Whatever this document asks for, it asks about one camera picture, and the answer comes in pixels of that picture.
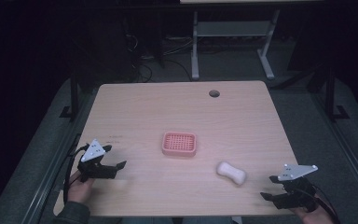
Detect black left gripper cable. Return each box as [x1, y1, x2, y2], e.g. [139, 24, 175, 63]
[62, 143, 91, 205]

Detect bundle of floor cables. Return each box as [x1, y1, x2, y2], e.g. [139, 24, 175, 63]
[122, 32, 197, 83]

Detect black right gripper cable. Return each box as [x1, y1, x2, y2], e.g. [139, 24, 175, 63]
[310, 184, 341, 224]

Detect white metal desk frame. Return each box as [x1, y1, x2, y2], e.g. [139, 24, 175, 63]
[190, 9, 282, 81]

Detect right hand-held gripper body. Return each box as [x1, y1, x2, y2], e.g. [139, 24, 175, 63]
[273, 163, 319, 211]

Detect person's left hand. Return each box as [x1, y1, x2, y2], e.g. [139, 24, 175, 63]
[67, 170, 96, 205]

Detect person's right hand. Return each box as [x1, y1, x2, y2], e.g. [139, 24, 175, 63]
[290, 199, 336, 224]

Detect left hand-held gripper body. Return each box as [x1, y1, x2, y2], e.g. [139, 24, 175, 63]
[76, 138, 119, 183]

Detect black metal stand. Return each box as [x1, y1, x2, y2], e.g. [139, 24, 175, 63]
[59, 66, 83, 123]
[323, 64, 351, 123]

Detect white soap bar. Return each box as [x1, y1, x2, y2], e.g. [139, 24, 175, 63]
[215, 161, 248, 186]

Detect metal floor rail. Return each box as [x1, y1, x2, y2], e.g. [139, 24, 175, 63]
[310, 91, 358, 208]
[20, 132, 83, 224]

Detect pink soap dish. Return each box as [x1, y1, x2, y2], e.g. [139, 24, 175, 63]
[161, 131, 198, 158]

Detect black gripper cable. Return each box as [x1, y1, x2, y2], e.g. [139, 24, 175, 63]
[62, 143, 91, 205]
[310, 184, 341, 224]

